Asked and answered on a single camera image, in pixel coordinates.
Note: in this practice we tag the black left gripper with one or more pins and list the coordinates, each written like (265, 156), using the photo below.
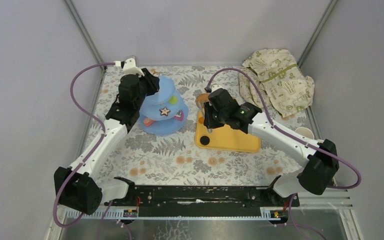
(151, 83)

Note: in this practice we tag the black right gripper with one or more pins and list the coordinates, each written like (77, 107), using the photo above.
(209, 123)

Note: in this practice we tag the woven rattan coaster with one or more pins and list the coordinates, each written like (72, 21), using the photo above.
(202, 99)

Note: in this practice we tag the green round macaron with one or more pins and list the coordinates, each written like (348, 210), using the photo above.
(173, 100)

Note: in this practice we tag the yellow serving tray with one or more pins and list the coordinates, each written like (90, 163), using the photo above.
(226, 138)

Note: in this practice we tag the star shaped cookie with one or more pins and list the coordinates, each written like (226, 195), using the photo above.
(164, 111)

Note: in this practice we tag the blue three-tier cake stand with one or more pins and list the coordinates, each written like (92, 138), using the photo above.
(163, 126)

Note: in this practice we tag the pink cake slice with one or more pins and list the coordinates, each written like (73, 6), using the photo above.
(148, 122)

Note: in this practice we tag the purple cake slice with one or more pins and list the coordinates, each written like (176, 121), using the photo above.
(179, 116)

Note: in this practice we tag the light blue tongs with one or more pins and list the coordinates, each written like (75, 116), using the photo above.
(202, 118)

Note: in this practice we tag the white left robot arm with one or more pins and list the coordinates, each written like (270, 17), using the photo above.
(76, 186)

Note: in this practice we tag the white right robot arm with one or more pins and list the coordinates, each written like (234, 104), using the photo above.
(317, 162)

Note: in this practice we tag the black round cookie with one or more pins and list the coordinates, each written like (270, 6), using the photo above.
(204, 140)

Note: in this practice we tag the printed cloth bag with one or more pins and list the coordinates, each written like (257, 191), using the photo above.
(276, 73)

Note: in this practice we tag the green paper cup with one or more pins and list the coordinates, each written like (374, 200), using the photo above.
(306, 132)

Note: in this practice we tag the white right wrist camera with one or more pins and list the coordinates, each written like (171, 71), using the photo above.
(216, 87)

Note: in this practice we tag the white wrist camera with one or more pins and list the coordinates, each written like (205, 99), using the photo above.
(129, 67)
(216, 87)

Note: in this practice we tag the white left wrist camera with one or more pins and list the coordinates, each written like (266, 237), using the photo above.
(129, 67)

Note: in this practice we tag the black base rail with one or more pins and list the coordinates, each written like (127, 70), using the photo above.
(245, 196)

